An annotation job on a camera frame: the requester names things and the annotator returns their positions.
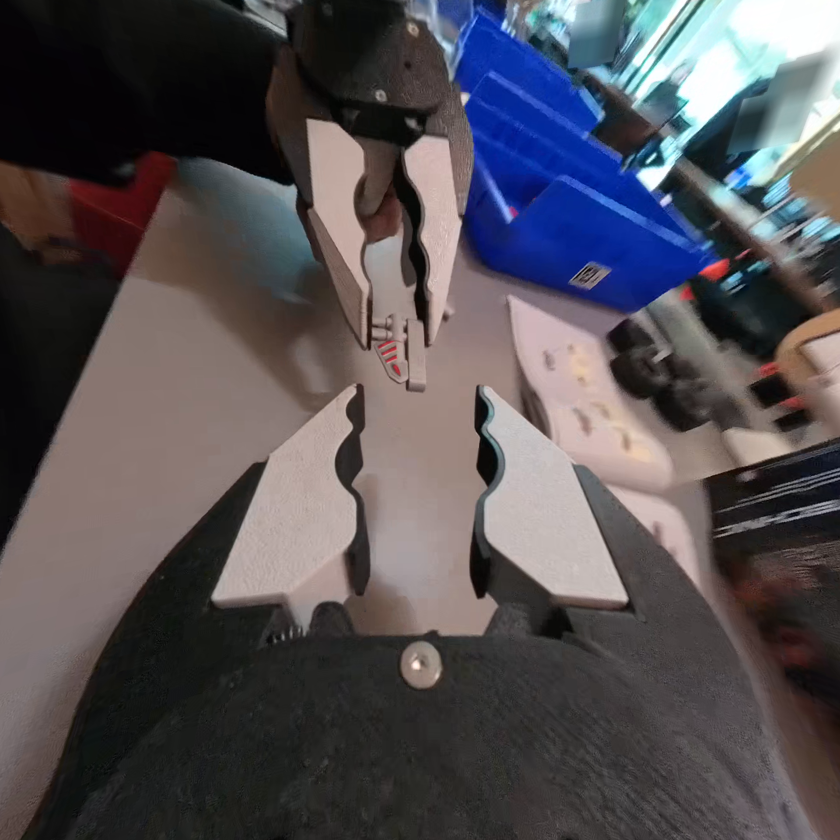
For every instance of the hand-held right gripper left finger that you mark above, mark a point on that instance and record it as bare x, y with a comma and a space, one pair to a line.
295, 518

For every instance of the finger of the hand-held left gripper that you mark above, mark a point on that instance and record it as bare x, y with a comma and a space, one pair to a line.
334, 197
436, 197

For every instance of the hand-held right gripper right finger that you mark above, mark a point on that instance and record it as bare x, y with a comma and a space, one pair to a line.
544, 518

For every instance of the grey red-striped toy piece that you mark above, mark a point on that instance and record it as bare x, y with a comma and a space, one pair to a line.
400, 354

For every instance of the person's left forearm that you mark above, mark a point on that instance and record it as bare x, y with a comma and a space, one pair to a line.
131, 79

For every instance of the person's left hand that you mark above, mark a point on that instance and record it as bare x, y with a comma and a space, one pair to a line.
382, 222

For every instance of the blue storage bin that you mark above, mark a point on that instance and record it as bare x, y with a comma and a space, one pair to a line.
590, 229
525, 124
518, 59

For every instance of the white instruction booklet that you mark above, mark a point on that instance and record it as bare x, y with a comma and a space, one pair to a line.
590, 407

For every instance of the red container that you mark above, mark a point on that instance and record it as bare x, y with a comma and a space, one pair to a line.
118, 210

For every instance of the black toy box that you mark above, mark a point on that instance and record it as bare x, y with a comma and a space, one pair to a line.
781, 485

